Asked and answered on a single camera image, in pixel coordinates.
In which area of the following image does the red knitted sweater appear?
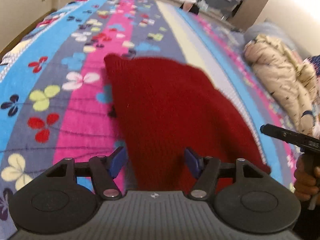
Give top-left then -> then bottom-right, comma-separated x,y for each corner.
104,54 -> 271,192

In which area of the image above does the right hand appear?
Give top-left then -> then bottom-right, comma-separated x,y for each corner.
294,155 -> 319,202

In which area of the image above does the beige star-patterned duvet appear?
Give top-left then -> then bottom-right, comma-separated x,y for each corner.
244,34 -> 319,139

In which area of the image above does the colourful striped floral bedspread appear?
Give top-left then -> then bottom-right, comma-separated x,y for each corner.
1,0 -> 297,239

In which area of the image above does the navy dotted cloth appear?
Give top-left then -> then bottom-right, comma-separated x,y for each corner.
308,55 -> 320,77

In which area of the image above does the grey pillow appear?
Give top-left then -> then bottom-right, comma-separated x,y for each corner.
244,21 -> 301,54

